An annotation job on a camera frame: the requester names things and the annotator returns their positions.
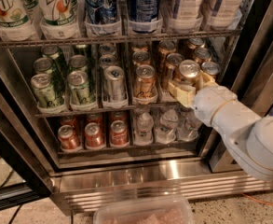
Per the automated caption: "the green can middle left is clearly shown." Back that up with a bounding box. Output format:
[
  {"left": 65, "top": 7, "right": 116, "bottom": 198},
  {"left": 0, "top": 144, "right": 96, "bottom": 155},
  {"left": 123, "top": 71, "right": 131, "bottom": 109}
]
[{"left": 34, "top": 57, "right": 61, "bottom": 77}]

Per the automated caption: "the silver can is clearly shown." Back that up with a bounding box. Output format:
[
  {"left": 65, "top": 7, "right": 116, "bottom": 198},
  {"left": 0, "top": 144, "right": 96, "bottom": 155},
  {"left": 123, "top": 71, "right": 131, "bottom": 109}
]
[
  {"left": 99, "top": 43, "right": 116, "bottom": 56},
  {"left": 104, "top": 66, "right": 126, "bottom": 102},
  {"left": 99, "top": 54, "right": 118, "bottom": 70}
]

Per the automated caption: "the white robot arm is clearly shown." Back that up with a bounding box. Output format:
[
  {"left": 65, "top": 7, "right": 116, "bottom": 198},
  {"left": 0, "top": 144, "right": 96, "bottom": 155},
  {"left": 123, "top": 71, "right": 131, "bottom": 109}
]
[{"left": 168, "top": 74, "right": 273, "bottom": 181}]

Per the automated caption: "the red can front left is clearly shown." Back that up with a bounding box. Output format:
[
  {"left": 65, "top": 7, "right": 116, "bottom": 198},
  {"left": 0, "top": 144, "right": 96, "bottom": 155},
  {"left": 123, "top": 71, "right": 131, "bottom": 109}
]
[{"left": 58, "top": 125, "right": 81, "bottom": 152}]

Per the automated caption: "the silver can middle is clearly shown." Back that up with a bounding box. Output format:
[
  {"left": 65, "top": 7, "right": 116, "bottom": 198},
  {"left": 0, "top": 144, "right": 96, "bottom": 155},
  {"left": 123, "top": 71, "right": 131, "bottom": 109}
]
[{"left": 99, "top": 54, "right": 118, "bottom": 70}]

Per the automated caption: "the glass fridge door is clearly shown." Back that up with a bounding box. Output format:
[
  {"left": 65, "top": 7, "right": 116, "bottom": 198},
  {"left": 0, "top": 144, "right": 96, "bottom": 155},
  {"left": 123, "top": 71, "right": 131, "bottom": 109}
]
[{"left": 0, "top": 75, "right": 55, "bottom": 215}]

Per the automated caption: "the silver can back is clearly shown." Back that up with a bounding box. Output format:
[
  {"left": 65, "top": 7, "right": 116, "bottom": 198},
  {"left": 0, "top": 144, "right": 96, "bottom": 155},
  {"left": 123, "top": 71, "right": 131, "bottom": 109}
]
[{"left": 99, "top": 43, "right": 116, "bottom": 56}]

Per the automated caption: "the white drink bottle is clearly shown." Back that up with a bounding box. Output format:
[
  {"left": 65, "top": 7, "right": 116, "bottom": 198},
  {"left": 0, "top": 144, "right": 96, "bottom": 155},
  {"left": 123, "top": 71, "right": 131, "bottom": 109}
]
[
  {"left": 202, "top": 0, "right": 242, "bottom": 31},
  {"left": 165, "top": 0, "right": 203, "bottom": 34}
]

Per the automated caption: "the green can back left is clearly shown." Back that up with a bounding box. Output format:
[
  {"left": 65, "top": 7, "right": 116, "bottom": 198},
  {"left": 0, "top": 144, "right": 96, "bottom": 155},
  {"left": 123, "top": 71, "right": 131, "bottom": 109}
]
[{"left": 41, "top": 46, "right": 68, "bottom": 76}]

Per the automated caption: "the green can front left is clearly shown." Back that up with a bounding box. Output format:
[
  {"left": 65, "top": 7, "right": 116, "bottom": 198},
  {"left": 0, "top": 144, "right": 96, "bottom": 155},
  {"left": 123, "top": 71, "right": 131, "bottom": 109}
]
[{"left": 31, "top": 73, "right": 64, "bottom": 108}]

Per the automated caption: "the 7up bottle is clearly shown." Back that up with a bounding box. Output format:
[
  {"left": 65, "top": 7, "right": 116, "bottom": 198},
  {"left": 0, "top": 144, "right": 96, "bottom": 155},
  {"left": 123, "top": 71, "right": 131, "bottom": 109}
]
[
  {"left": 39, "top": 0, "right": 80, "bottom": 40},
  {"left": 0, "top": 0, "right": 39, "bottom": 41}
]

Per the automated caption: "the blue pepsi bottle right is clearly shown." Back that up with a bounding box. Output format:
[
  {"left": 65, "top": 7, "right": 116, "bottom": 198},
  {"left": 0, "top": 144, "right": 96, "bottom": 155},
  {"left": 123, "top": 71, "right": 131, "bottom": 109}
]
[{"left": 126, "top": 0, "right": 160, "bottom": 34}]

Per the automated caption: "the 7up bottle far left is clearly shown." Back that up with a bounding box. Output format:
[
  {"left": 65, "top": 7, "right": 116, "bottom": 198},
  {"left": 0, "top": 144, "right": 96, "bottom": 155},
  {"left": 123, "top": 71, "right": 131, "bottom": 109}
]
[{"left": 0, "top": 0, "right": 39, "bottom": 41}]

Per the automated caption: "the silver can front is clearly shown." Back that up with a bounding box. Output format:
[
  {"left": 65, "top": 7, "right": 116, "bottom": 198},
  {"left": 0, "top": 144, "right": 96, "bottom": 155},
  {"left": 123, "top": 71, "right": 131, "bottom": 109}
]
[{"left": 104, "top": 66, "right": 126, "bottom": 102}]

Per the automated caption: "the red can front centre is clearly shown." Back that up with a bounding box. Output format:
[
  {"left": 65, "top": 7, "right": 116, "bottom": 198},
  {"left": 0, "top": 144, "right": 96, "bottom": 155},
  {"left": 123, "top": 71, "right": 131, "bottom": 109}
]
[{"left": 84, "top": 122, "right": 104, "bottom": 149}]

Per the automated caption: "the clear plastic container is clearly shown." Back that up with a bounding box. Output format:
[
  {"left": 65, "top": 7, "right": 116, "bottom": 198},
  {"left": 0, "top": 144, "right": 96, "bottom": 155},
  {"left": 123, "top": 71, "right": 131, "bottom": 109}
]
[{"left": 93, "top": 195, "right": 196, "bottom": 224}]

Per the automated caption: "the water bottle right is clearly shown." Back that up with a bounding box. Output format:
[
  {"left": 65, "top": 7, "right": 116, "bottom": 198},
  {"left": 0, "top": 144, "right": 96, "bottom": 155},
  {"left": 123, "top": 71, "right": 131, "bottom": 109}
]
[{"left": 177, "top": 108, "right": 202, "bottom": 142}]

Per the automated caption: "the white drink bottle right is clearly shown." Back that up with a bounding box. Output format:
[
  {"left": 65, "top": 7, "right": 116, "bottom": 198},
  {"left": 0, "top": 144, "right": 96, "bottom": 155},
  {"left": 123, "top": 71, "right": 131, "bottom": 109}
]
[{"left": 202, "top": 0, "right": 242, "bottom": 31}]

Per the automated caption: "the stainless steel fridge cabinet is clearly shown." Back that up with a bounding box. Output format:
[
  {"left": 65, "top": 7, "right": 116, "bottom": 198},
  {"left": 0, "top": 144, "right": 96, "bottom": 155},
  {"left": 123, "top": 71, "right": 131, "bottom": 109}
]
[{"left": 0, "top": 0, "right": 273, "bottom": 216}]

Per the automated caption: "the white drink bottle left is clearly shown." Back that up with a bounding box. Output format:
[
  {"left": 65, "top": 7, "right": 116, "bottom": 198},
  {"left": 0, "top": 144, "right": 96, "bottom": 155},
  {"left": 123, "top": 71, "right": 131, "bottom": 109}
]
[{"left": 165, "top": 0, "right": 203, "bottom": 34}]

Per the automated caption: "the blue pepsi bottle left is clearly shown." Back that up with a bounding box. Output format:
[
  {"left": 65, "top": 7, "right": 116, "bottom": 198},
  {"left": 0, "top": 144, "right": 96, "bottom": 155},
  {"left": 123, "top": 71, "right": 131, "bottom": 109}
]
[{"left": 85, "top": 0, "right": 121, "bottom": 36}]

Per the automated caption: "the red can front right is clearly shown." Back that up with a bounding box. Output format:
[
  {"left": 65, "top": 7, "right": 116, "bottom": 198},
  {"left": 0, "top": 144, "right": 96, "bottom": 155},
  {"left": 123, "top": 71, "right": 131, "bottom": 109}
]
[{"left": 110, "top": 120, "right": 129, "bottom": 147}]

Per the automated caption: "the water bottle left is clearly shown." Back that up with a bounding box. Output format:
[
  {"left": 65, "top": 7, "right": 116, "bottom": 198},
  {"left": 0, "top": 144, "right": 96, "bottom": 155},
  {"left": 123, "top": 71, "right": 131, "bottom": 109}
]
[{"left": 135, "top": 112, "right": 154, "bottom": 146}]

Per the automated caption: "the red can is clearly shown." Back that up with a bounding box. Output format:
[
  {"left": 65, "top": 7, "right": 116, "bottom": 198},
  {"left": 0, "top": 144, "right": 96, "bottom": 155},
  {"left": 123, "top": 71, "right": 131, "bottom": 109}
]
[
  {"left": 110, "top": 120, "right": 129, "bottom": 147},
  {"left": 84, "top": 122, "right": 104, "bottom": 149},
  {"left": 58, "top": 125, "right": 81, "bottom": 152}
]

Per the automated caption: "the orange cable on floor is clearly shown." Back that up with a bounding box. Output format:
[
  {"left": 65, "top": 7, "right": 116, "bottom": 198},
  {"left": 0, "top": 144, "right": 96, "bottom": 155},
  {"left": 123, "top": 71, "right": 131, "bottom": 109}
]
[{"left": 240, "top": 192, "right": 273, "bottom": 207}]

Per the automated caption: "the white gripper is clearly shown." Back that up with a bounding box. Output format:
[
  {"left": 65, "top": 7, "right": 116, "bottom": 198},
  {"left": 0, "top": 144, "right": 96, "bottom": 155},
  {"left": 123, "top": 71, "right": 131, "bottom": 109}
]
[{"left": 168, "top": 71, "right": 237, "bottom": 126}]

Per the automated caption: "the blue pepsi bottle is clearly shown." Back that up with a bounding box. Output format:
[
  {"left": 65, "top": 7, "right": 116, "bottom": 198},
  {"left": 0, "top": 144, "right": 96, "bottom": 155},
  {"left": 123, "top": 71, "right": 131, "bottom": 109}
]
[
  {"left": 85, "top": 0, "right": 121, "bottom": 36},
  {"left": 126, "top": 0, "right": 160, "bottom": 34}
]

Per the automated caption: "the orange can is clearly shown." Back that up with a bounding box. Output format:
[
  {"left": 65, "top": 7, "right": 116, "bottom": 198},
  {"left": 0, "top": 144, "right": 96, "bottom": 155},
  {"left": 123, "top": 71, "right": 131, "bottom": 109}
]
[
  {"left": 186, "top": 37, "right": 205, "bottom": 50},
  {"left": 157, "top": 40, "right": 176, "bottom": 63},
  {"left": 132, "top": 50, "right": 151, "bottom": 66},
  {"left": 192, "top": 48, "right": 212, "bottom": 64},
  {"left": 174, "top": 60, "right": 200, "bottom": 87},
  {"left": 134, "top": 64, "right": 157, "bottom": 99},
  {"left": 161, "top": 53, "right": 184, "bottom": 90},
  {"left": 201, "top": 61, "right": 221, "bottom": 79}
]

